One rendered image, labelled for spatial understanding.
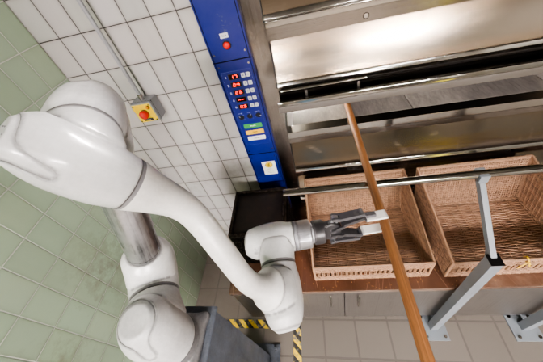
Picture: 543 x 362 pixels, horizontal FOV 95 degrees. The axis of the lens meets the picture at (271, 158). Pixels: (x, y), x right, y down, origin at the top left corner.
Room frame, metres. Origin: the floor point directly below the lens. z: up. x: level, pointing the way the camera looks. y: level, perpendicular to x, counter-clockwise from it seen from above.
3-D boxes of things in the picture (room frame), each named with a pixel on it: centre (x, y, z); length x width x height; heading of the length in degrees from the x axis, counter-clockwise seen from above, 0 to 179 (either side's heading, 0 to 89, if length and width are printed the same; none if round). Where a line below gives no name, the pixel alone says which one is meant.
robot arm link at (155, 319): (0.29, 0.48, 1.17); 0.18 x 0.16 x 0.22; 13
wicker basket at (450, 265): (0.52, -0.95, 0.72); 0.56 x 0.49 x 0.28; 77
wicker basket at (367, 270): (0.66, -0.36, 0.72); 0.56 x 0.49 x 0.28; 77
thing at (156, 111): (1.10, 0.48, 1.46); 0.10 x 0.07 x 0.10; 76
